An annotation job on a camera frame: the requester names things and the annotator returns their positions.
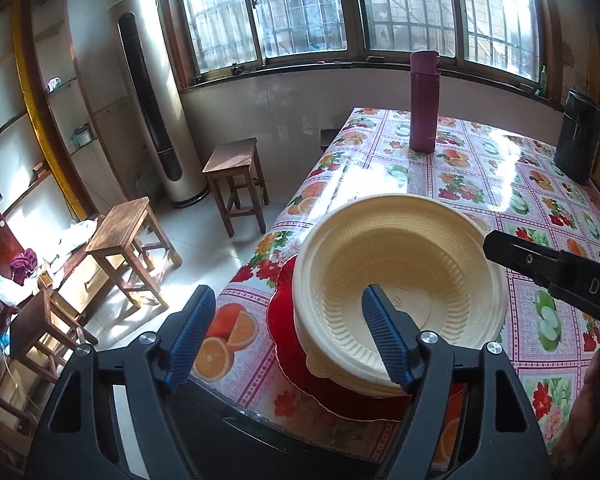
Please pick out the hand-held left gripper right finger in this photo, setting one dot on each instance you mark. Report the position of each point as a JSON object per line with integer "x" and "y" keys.
{"x": 385, "y": 345}

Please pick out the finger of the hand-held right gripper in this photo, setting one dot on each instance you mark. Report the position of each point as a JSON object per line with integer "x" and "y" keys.
{"x": 520, "y": 255}

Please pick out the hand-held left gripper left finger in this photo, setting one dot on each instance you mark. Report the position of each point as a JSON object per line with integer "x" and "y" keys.
{"x": 190, "y": 340}

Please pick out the white bowl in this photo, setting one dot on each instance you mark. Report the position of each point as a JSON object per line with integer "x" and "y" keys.
{"x": 350, "y": 386}

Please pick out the red plate with gold lettering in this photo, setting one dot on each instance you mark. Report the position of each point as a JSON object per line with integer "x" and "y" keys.
{"x": 340, "y": 410}

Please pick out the yellow ribbed bowl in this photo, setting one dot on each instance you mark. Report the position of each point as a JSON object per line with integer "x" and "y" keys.
{"x": 395, "y": 255}

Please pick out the red plate with round sticker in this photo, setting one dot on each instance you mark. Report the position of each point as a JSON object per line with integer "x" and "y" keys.
{"x": 282, "y": 300}

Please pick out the person's right forearm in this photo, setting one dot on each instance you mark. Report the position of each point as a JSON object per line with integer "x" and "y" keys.
{"x": 592, "y": 410}

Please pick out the fruit-print tablecloth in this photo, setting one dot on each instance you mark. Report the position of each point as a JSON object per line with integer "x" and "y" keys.
{"x": 480, "y": 185}

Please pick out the black cylindrical container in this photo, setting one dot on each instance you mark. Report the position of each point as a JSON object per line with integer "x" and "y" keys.
{"x": 577, "y": 135}

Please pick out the wooden stool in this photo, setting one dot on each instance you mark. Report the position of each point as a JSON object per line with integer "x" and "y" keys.
{"x": 122, "y": 225}
{"x": 232, "y": 157}
{"x": 37, "y": 320}

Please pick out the white plastic bag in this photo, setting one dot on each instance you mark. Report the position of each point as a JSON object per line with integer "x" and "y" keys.
{"x": 77, "y": 234}
{"x": 7, "y": 290}

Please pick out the green bottle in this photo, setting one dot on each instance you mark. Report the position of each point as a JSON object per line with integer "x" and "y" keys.
{"x": 543, "y": 82}

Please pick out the maroon thermos bottle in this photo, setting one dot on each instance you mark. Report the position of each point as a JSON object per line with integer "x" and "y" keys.
{"x": 424, "y": 105}

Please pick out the red cloth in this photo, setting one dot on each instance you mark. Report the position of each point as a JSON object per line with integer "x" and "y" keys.
{"x": 24, "y": 265}

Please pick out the small can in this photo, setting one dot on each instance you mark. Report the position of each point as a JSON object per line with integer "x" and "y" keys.
{"x": 82, "y": 136}

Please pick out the tower air conditioner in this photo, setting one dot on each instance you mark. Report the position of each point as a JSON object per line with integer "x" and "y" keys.
{"x": 150, "y": 100}

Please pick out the barred window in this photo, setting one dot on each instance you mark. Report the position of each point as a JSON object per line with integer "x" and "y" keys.
{"x": 355, "y": 10}

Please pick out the wall shelf cabinet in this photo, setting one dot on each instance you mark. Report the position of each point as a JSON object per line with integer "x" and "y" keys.
{"x": 40, "y": 110}

